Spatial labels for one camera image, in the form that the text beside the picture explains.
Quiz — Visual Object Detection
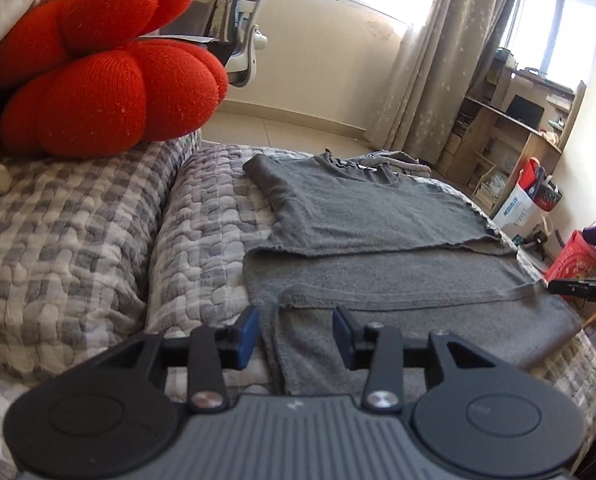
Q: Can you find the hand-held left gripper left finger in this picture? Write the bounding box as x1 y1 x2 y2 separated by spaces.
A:
100 305 260 413

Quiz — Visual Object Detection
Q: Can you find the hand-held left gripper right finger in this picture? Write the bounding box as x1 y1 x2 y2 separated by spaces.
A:
332 305 499 411

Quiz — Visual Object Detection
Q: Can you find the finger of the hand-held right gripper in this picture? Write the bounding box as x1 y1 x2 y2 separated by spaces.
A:
548 277 590 297

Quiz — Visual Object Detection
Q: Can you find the grey knit sweater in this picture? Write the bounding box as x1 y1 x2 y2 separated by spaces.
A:
242 149 585 397

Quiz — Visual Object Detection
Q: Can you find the red basket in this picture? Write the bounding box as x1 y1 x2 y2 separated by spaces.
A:
543 230 596 287

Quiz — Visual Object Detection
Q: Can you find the white bag with blue print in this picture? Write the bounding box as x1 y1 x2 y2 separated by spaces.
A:
492 180 563 234

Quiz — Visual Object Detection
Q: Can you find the red checked bag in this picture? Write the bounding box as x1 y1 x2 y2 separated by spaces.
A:
520 157 563 211

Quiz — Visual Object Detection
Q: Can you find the wooden shelf desk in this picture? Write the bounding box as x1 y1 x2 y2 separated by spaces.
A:
437 50 590 217

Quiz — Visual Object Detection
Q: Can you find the black monitor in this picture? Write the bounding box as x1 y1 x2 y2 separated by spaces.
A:
505 94 547 132

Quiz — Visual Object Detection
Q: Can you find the folded grey blanket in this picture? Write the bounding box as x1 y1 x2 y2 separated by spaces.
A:
348 150 434 179

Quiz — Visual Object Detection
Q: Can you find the narrow window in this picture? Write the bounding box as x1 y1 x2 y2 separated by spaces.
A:
502 0 596 92

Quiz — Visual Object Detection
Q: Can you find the beige patterned curtain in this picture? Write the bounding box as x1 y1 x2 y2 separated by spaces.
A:
365 0 527 162

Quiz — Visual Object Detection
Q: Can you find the red knotted cushion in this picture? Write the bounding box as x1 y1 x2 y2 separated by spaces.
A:
0 0 229 161

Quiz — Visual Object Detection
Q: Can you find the white paper sheet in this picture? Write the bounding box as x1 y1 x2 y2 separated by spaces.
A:
137 31 215 45

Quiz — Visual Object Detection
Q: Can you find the white office chair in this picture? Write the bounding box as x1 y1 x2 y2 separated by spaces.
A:
143 0 299 89

